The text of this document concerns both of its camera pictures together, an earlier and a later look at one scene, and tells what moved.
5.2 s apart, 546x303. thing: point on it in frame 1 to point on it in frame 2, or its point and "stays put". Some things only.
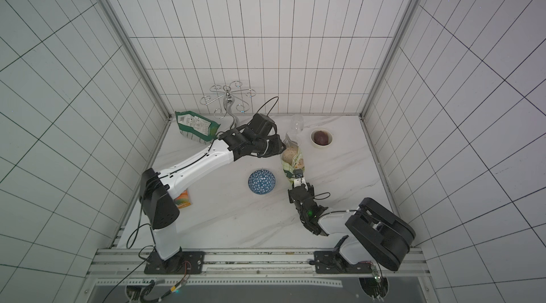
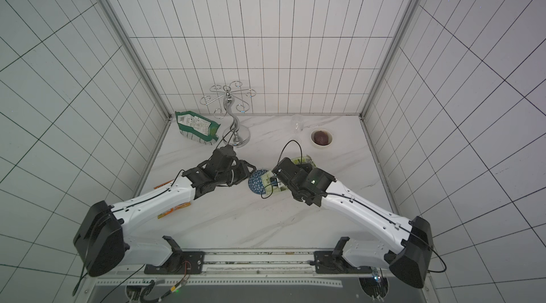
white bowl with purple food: (321, 137) stays put
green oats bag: (292, 160) to (271, 184)
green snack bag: (197, 127) stays put
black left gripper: (277, 148) to (244, 173)
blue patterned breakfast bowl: (261, 181) stays put
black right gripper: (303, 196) to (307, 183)
